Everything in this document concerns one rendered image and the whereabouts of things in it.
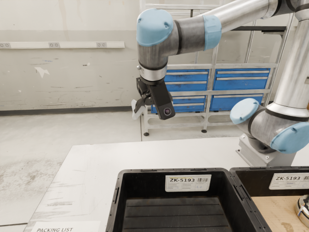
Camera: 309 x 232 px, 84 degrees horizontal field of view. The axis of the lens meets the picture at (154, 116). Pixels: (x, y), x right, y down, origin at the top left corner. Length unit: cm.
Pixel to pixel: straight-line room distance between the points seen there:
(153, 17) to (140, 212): 47
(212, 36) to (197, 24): 4
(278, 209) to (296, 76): 37
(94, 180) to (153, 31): 65
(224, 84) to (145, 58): 205
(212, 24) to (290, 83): 32
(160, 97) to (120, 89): 259
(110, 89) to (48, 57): 103
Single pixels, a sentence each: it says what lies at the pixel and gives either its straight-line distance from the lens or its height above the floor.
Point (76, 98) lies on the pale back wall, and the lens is 327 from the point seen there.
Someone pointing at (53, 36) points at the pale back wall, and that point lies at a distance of 317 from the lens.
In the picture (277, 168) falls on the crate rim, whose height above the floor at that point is 93.
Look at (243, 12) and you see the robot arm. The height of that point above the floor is 132.
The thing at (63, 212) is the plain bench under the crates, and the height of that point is 70.
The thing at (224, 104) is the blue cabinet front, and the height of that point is 41.
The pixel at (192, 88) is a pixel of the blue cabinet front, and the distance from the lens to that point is 227.
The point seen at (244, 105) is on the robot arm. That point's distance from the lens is 76.
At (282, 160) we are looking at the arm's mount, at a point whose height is 79.
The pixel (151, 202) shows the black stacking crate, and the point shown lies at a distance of 55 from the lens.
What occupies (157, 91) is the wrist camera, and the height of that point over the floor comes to 112.
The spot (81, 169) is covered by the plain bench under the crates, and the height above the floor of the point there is 70.
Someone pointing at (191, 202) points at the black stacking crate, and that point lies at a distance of 56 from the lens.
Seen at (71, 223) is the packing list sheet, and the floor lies 70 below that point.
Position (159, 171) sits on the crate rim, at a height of 93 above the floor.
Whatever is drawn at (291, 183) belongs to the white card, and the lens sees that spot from 66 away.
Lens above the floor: 126
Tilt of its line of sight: 25 degrees down
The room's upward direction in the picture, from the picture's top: straight up
